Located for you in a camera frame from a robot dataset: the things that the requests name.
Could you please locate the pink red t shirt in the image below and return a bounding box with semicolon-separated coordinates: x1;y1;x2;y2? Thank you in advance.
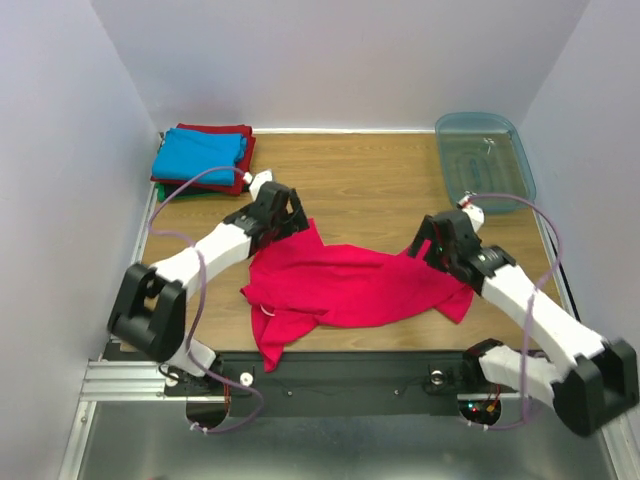
241;225;474;372

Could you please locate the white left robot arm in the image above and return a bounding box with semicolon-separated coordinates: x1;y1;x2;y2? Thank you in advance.
107;180;309;394

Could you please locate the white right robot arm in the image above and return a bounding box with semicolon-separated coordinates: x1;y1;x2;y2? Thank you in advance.
408;204;639;437

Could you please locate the folded dark red t shirt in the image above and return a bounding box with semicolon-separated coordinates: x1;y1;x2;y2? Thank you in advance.
150;124;256;196

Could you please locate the translucent blue plastic bin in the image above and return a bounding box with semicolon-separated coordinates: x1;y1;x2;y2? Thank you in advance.
435;112;536;204

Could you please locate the folded black t shirt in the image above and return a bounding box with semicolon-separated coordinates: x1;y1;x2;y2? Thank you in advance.
163;183;206;197

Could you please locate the folded blue t shirt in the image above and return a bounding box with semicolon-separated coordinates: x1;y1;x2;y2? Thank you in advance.
151;128;248;186

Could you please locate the folded green t shirt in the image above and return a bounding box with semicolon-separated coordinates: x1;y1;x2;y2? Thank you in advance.
155;183;173;202

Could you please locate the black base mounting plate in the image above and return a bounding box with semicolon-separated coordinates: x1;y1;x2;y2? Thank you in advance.
160;350;510;419

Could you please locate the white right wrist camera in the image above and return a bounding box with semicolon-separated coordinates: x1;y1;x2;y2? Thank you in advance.
457;192;485;233

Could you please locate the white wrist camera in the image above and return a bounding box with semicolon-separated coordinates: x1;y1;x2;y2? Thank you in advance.
243;169;274;200
457;192;485;233

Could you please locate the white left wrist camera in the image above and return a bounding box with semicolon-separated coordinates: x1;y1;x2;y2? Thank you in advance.
243;169;274;200

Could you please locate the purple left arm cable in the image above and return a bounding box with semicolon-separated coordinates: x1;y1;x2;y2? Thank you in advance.
148;166;266;435

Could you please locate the aluminium frame rail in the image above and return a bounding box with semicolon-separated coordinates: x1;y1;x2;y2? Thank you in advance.
58;187;191;480

